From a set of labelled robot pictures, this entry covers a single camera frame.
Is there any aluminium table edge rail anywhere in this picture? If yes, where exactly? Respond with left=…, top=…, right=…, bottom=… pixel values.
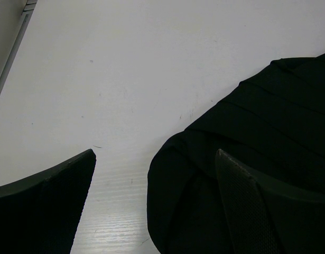
left=0, top=0, right=37, bottom=95

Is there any black pleated skirt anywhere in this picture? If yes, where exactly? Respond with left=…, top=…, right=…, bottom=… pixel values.
left=147, top=54, right=325, bottom=253

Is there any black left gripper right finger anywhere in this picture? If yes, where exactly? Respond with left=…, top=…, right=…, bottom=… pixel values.
left=216, top=149, right=325, bottom=253

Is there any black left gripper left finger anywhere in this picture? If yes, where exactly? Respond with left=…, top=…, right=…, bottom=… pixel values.
left=0, top=149, right=96, bottom=253

